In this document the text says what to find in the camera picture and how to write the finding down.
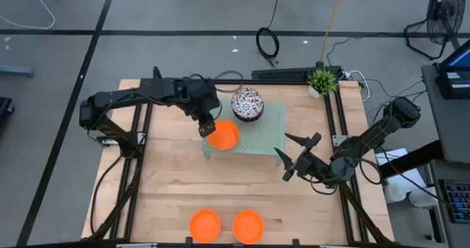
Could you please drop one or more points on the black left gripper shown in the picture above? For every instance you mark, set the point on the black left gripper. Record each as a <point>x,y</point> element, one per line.
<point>202,97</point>

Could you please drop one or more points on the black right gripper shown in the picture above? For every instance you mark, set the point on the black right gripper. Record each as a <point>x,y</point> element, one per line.
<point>308,165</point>

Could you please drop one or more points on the orange plastic mini bowl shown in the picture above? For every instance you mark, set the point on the orange plastic mini bowl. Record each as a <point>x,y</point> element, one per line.
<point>248,227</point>
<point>205,226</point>
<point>224,135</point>

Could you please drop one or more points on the black bowl with patterned interior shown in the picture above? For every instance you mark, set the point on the black bowl with patterned interior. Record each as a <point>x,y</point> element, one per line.
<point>247,103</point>

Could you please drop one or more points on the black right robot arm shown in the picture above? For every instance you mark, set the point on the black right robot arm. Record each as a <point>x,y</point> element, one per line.
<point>371,134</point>

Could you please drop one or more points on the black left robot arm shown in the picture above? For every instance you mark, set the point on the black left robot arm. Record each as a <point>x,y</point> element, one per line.
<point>147,88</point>

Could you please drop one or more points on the light green perforated rack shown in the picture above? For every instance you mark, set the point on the light green perforated rack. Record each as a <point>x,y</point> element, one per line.
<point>262,134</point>

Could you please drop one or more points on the small green potted plant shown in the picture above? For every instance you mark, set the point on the small green potted plant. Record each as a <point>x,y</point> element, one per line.
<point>323,81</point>

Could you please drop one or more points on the long black keyboard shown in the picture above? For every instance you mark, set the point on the long black keyboard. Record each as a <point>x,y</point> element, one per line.
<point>279,73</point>

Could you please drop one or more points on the white paper sheet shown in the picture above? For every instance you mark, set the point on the white paper sheet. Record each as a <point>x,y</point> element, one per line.
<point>393,154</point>

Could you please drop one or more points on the clear plastic container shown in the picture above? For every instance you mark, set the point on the clear plastic container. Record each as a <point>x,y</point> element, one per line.
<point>422,198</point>
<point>394,193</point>

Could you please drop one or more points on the black desk leg bar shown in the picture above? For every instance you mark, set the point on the black desk leg bar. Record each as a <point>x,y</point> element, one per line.
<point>411,160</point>

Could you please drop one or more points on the gray desk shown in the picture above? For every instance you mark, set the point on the gray desk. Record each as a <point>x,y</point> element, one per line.
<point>455,130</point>

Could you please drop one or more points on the black box with labels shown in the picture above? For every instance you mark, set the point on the black box with labels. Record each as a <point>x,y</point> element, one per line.
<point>451,90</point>

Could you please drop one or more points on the keyboard with coloured backlight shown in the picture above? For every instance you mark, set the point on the keyboard with coloured backlight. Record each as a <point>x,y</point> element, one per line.
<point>459,200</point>

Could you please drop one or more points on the gray cart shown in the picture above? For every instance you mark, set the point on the gray cart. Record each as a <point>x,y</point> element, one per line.
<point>451,237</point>

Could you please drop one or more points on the laptop with blue screen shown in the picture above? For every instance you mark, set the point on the laptop with blue screen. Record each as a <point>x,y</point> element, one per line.
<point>460,59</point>

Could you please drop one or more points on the gray metal table foot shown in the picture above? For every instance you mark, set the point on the gray metal table foot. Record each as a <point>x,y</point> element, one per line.
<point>16,71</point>

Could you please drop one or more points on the black floor fan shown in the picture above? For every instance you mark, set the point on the black floor fan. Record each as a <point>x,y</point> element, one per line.
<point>446,13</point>

